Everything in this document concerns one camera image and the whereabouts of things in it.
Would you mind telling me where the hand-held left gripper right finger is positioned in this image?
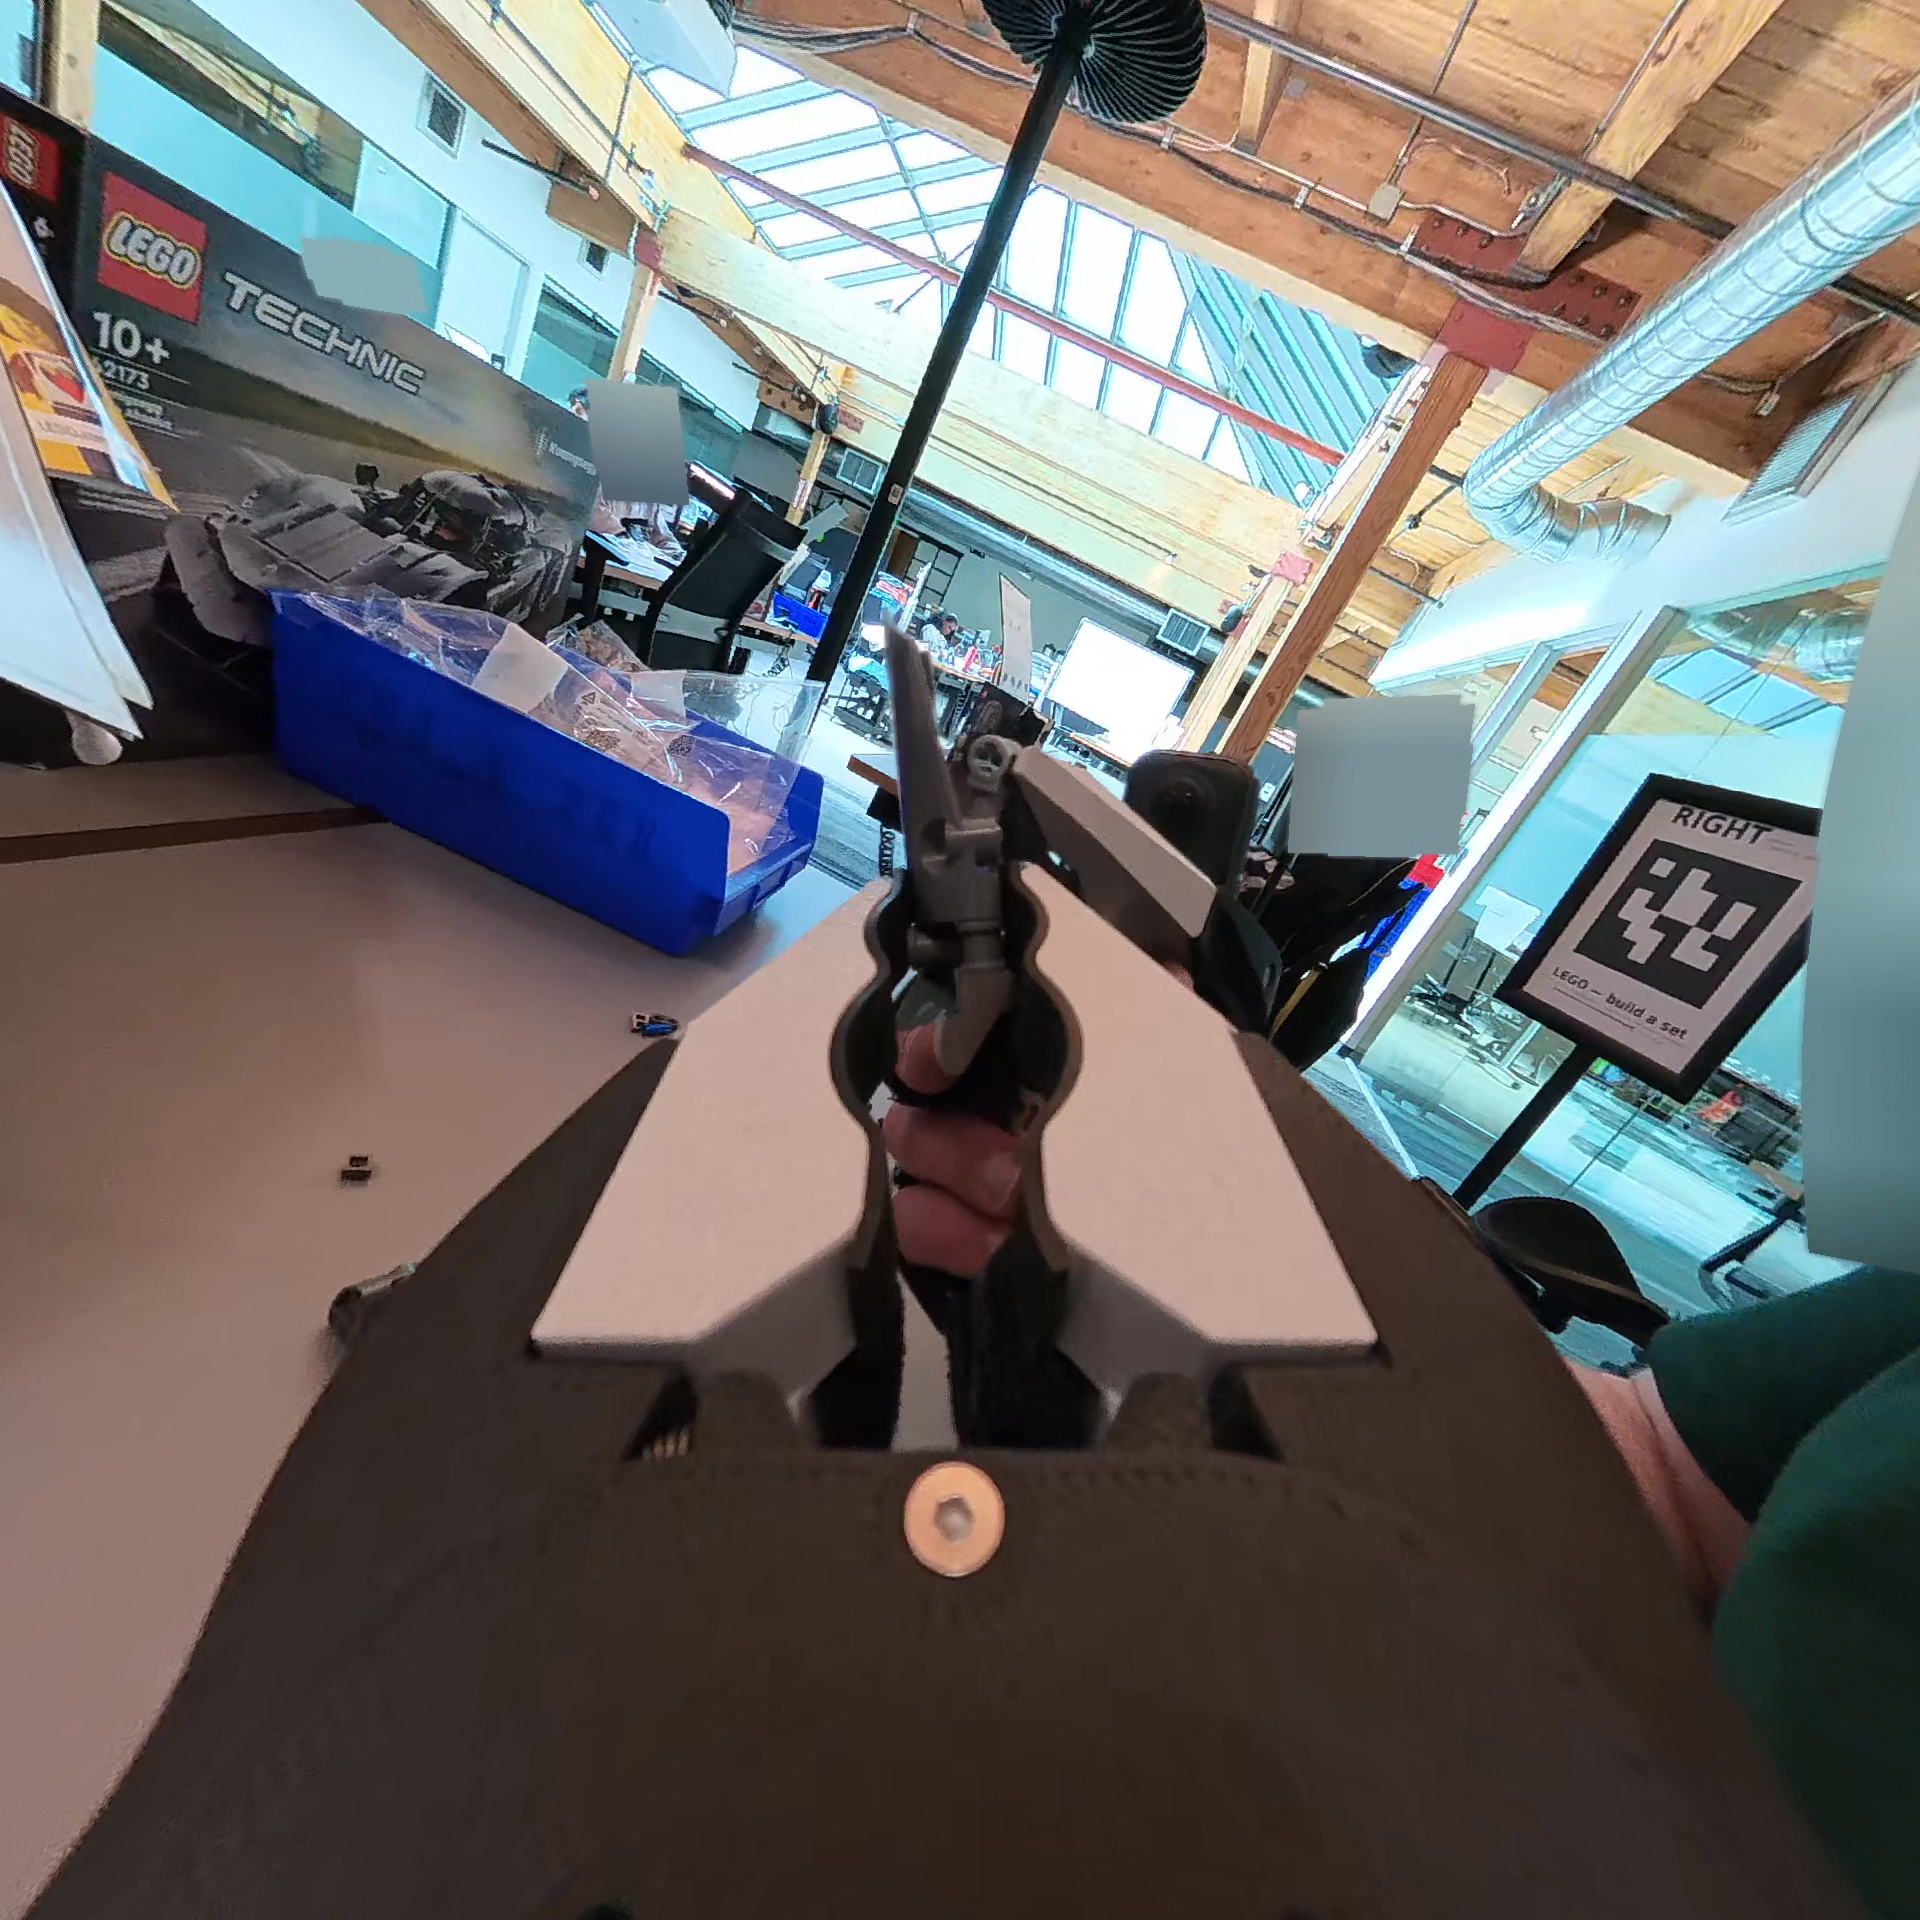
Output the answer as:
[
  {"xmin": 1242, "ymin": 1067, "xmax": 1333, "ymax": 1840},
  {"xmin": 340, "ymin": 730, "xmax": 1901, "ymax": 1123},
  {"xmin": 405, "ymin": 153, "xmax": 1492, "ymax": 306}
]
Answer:
[{"xmin": 1000, "ymin": 870, "xmax": 1380, "ymax": 1424}]

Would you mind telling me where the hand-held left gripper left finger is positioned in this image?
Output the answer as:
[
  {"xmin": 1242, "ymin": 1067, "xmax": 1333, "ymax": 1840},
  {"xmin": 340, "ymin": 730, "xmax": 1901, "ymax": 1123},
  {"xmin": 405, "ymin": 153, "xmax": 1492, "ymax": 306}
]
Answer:
[{"xmin": 532, "ymin": 875, "xmax": 913, "ymax": 1424}]

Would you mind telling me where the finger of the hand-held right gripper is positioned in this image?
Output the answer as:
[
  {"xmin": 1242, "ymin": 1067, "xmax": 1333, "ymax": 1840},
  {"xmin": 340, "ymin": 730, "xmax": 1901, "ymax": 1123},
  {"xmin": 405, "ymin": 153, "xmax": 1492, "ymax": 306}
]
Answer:
[{"xmin": 1015, "ymin": 747, "xmax": 1219, "ymax": 961}]

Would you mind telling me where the long dark grey lego panel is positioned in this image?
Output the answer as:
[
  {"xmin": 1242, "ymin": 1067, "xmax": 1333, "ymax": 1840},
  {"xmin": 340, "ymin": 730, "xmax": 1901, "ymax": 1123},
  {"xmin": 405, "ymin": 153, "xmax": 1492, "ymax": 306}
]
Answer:
[{"xmin": 881, "ymin": 616, "xmax": 1054, "ymax": 1075}]

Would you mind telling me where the person's right forearm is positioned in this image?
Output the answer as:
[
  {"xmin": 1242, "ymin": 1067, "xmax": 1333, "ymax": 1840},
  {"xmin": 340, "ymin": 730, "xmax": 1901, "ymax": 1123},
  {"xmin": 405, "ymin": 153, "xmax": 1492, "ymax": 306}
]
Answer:
[{"xmin": 1570, "ymin": 1363, "xmax": 1757, "ymax": 1625}]

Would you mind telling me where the small grey lego connector block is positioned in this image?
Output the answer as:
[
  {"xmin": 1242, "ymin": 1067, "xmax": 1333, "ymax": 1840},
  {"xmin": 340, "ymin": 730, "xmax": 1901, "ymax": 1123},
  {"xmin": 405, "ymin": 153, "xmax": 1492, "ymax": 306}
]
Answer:
[{"xmin": 328, "ymin": 1261, "xmax": 419, "ymax": 1345}]

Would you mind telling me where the dark printed lego box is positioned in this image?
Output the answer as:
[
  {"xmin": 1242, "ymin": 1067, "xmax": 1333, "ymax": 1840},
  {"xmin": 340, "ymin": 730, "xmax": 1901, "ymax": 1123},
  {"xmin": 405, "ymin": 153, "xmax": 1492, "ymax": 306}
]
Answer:
[{"xmin": 0, "ymin": 87, "xmax": 597, "ymax": 758}]

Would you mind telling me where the lego instruction booklet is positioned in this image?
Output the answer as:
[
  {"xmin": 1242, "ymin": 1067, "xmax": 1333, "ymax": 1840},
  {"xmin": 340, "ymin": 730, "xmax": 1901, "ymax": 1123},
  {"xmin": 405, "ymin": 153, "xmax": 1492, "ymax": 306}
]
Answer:
[{"xmin": 0, "ymin": 180, "xmax": 177, "ymax": 747}]

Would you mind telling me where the person's right hand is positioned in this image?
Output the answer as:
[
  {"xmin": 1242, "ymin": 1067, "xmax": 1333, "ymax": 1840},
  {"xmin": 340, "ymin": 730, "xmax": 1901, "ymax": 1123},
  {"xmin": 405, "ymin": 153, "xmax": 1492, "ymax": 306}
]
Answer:
[{"xmin": 876, "ymin": 981, "xmax": 1054, "ymax": 1283}]

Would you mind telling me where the white board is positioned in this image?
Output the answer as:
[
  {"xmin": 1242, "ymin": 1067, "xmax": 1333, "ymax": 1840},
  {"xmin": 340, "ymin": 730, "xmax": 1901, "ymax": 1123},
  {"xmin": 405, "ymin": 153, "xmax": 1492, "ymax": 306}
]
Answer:
[{"xmin": 1046, "ymin": 616, "xmax": 1199, "ymax": 747}]

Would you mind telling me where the dark mesh chair seat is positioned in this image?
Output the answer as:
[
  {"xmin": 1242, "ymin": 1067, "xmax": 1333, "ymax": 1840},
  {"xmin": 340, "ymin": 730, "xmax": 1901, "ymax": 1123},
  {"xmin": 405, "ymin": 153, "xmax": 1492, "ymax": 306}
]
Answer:
[{"xmin": 1477, "ymin": 1199, "xmax": 1674, "ymax": 1363}]

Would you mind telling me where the blue plastic bin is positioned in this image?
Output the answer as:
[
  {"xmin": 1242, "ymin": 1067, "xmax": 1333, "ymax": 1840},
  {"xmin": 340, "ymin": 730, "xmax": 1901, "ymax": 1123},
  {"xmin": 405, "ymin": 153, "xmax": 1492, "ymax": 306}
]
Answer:
[{"xmin": 270, "ymin": 590, "xmax": 832, "ymax": 961}]

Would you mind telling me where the black mesh office chair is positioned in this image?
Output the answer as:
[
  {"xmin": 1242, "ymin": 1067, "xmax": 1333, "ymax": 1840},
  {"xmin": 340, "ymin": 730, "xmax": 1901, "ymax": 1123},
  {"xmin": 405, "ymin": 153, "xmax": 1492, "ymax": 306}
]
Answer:
[{"xmin": 642, "ymin": 491, "xmax": 812, "ymax": 673}]

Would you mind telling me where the black framed sign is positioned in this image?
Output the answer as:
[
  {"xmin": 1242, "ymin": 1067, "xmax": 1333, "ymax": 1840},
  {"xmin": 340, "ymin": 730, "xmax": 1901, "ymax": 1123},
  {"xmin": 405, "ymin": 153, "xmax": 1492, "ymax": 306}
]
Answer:
[{"xmin": 1452, "ymin": 776, "xmax": 1817, "ymax": 1211}]

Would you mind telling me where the pile of clear plastic bags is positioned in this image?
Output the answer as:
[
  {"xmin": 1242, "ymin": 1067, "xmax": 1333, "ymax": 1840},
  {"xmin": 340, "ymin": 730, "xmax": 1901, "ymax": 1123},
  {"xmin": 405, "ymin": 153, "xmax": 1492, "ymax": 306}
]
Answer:
[{"xmin": 299, "ymin": 590, "xmax": 824, "ymax": 845}]

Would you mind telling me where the person's green shirt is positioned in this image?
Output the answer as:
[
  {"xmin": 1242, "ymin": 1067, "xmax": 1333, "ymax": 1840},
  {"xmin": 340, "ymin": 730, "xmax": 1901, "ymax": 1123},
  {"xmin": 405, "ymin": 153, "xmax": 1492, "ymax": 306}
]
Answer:
[{"xmin": 1648, "ymin": 1266, "xmax": 1920, "ymax": 1920}]

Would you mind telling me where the black pole with ribbed disc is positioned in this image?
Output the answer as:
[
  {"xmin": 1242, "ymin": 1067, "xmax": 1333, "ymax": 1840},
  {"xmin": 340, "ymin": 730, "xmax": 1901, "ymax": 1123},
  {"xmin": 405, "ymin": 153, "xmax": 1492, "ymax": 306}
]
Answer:
[{"xmin": 808, "ymin": 0, "xmax": 1205, "ymax": 682}]

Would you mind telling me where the wooden support post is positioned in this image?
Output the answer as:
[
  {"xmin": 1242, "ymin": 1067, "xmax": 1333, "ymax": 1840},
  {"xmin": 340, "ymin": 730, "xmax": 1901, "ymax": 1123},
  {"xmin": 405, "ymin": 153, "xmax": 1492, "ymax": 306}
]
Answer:
[{"xmin": 1219, "ymin": 348, "xmax": 1492, "ymax": 758}]

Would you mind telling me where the silver ventilation duct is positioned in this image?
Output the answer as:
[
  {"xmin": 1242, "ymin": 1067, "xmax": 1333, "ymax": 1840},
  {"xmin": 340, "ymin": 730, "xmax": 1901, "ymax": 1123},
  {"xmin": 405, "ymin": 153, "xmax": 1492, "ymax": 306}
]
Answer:
[{"xmin": 1459, "ymin": 93, "xmax": 1920, "ymax": 570}]

